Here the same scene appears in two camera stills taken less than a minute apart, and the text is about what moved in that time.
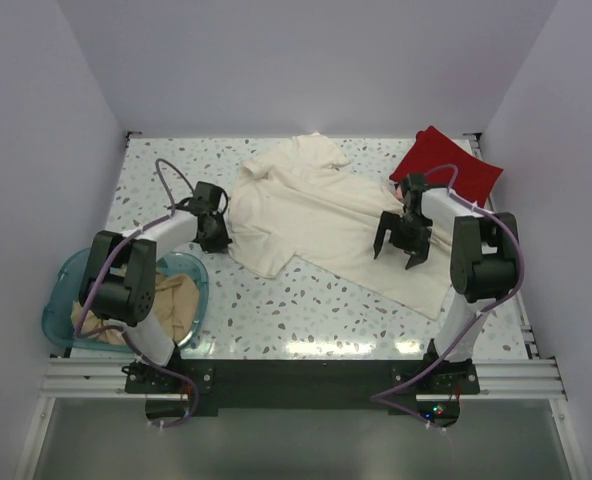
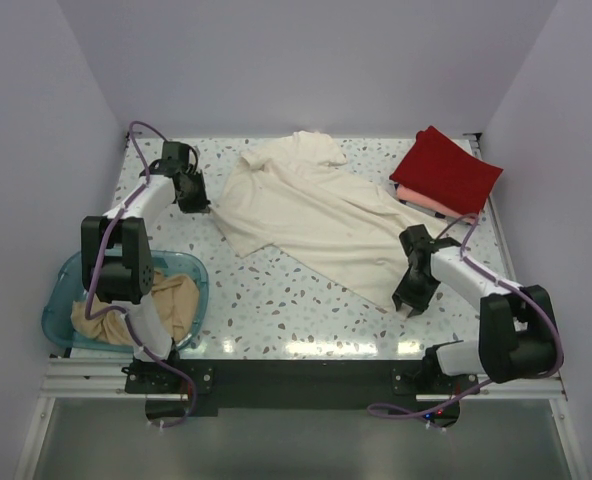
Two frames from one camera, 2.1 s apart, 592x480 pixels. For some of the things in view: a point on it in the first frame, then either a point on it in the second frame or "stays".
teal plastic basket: [64, 293] stays
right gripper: [419, 246] to [417, 302]
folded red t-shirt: [476, 177] stays
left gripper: [222, 242] to [201, 203]
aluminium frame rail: [89, 377] stays
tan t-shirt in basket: [177, 305] stays
